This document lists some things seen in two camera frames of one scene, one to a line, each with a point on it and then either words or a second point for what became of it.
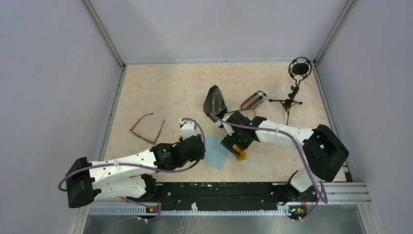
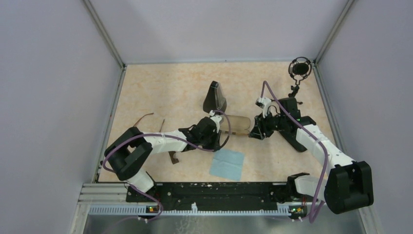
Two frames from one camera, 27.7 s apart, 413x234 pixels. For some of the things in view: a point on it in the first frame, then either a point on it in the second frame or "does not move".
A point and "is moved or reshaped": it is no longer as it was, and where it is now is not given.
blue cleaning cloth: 216,153 is moved or reshaped
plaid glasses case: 253,100 is moved or reshaped
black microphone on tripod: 299,69 does not move
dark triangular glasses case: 214,103 does not move
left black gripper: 200,156 → 215,146
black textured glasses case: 237,117 is moved or reshaped
